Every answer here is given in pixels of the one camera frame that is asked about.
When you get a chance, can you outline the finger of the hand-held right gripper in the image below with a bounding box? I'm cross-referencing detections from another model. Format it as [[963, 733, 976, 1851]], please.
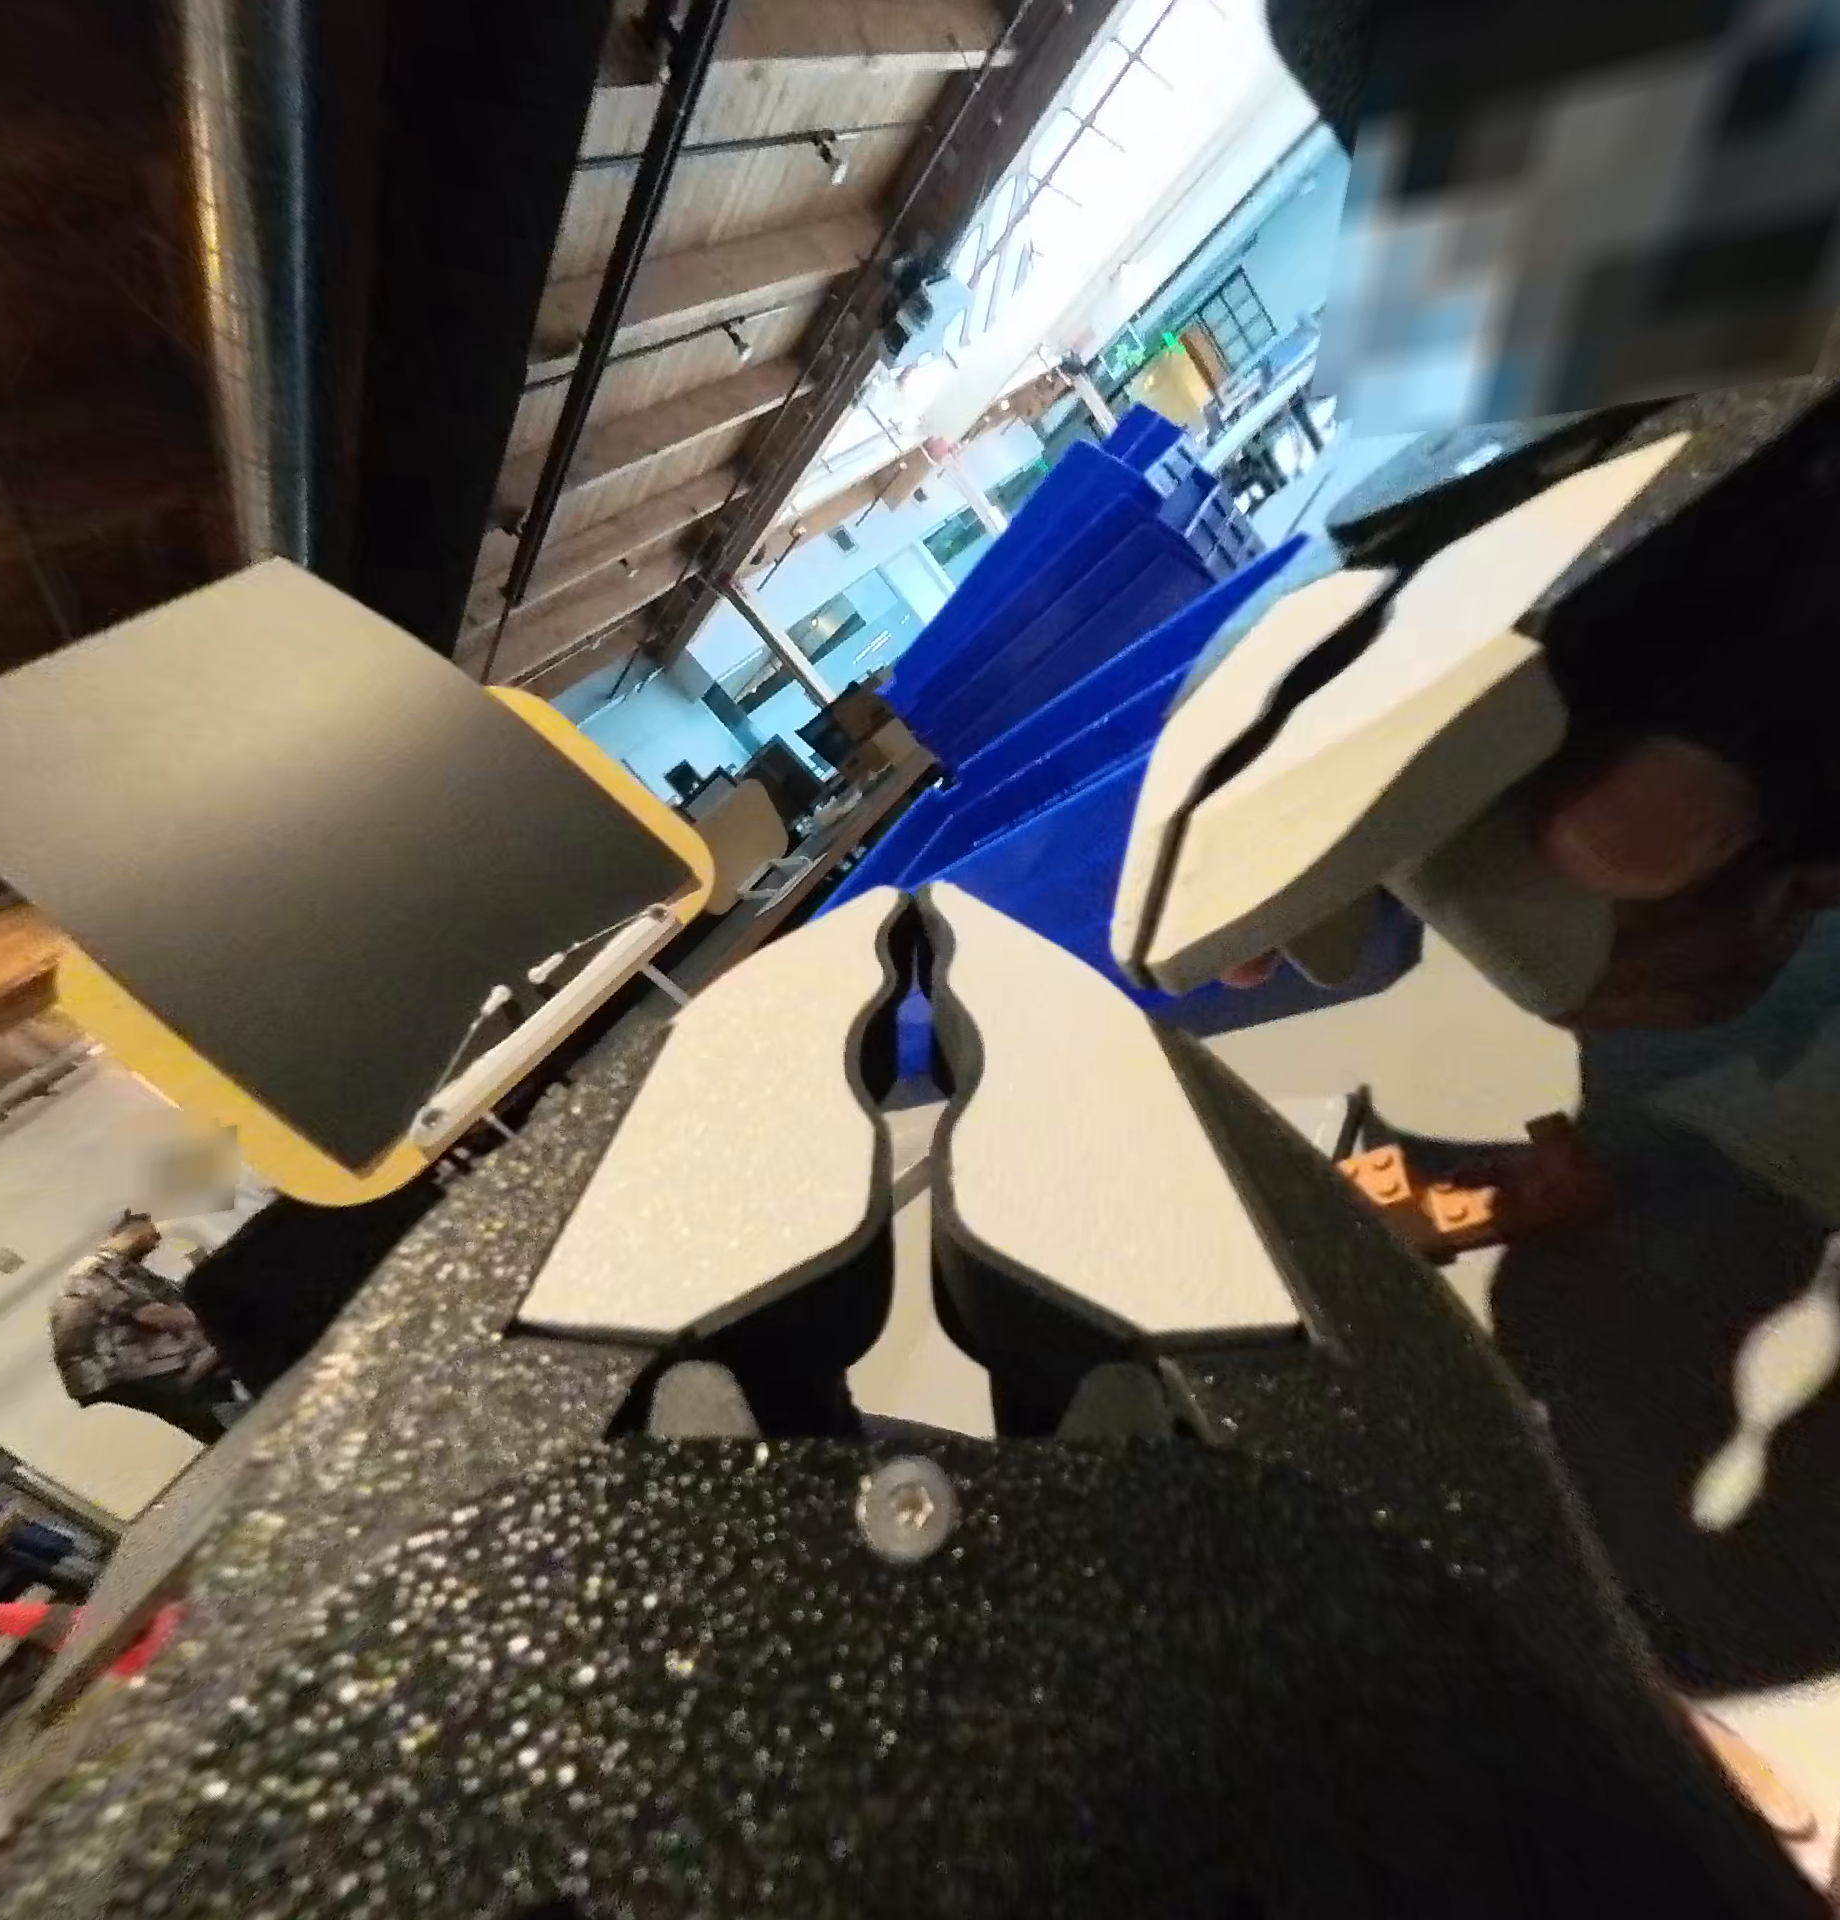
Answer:
[[1145, 566, 1402, 891], [1114, 435, 1698, 997]]

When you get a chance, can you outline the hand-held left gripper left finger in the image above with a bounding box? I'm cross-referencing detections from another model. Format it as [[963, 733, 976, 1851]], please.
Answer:
[[514, 891, 914, 1343]]

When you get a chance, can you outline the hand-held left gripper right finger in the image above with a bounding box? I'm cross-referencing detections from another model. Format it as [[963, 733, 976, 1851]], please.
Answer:
[[916, 882, 1304, 1359]]

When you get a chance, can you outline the blue storage bin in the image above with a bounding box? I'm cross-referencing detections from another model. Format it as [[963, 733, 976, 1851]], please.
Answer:
[[884, 401, 1313, 796], [820, 721, 1429, 1040]]

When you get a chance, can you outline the orange toy brick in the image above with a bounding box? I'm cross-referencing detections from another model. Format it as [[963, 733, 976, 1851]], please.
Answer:
[[1338, 1145, 1510, 1258]]

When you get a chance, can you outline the grey desk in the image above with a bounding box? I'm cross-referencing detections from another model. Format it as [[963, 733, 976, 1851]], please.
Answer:
[[861, 960, 1840, 1920]]

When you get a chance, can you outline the person's right hand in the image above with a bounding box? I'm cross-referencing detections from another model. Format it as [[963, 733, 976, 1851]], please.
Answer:
[[1550, 740, 1840, 1040]]

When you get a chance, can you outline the dark panel with yellow rim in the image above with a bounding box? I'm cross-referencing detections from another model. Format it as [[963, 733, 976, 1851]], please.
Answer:
[[0, 560, 715, 1208]]

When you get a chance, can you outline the silver ventilation duct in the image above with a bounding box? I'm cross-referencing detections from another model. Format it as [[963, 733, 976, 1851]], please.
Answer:
[[180, 0, 315, 569]]

